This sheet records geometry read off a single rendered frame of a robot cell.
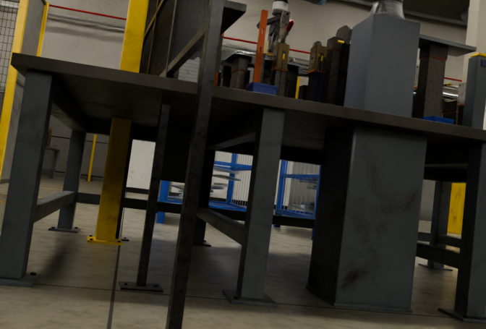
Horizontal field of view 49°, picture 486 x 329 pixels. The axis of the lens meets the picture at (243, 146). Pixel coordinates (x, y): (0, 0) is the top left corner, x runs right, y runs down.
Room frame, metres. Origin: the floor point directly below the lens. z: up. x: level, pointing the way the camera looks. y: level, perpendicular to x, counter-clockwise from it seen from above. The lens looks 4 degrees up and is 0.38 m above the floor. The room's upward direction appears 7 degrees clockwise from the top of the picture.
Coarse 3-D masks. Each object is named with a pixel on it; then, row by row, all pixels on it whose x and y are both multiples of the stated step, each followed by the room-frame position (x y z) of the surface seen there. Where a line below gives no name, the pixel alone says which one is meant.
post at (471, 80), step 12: (480, 60) 2.49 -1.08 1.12; (468, 72) 2.54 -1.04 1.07; (480, 72) 2.49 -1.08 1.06; (468, 84) 2.53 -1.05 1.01; (480, 84) 2.49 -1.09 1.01; (468, 96) 2.52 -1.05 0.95; (480, 96) 2.49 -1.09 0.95; (468, 108) 2.52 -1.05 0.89; (480, 108) 2.49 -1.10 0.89; (468, 120) 2.51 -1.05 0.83; (480, 120) 2.49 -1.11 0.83
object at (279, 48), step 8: (280, 48) 2.37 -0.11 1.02; (288, 48) 2.38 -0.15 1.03; (280, 56) 2.37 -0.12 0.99; (288, 56) 2.39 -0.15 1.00; (272, 64) 2.42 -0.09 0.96; (280, 64) 2.37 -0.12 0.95; (280, 72) 2.39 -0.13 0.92; (272, 80) 2.42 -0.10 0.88; (280, 80) 2.37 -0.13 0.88; (280, 88) 2.39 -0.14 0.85
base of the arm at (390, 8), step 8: (376, 0) 2.07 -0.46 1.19; (384, 0) 2.04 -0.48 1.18; (392, 0) 2.04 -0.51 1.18; (400, 0) 2.05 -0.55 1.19; (376, 8) 2.06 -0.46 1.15; (384, 8) 2.03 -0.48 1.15; (392, 8) 2.03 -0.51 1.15; (400, 8) 2.05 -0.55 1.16; (368, 16) 2.09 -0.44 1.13; (392, 16) 2.02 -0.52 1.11; (400, 16) 2.03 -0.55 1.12
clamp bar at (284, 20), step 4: (284, 12) 2.40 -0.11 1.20; (288, 12) 2.41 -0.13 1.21; (284, 16) 2.40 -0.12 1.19; (288, 16) 2.41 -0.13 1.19; (280, 20) 2.42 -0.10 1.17; (284, 20) 2.41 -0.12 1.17; (288, 20) 2.41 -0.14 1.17; (280, 24) 2.42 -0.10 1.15; (284, 24) 2.41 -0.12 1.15; (280, 28) 2.41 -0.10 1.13; (284, 28) 2.41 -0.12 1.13; (280, 32) 2.41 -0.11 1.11; (280, 36) 2.42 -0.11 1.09; (284, 40) 2.43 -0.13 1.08
